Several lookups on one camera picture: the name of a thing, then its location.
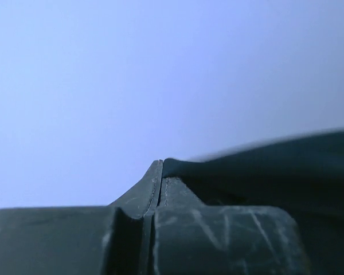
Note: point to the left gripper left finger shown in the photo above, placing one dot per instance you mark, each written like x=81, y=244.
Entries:
x=111, y=239

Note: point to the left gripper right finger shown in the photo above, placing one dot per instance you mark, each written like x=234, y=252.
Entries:
x=194, y=238

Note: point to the black t-shirt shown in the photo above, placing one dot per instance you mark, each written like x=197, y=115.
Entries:
x=303, y=176

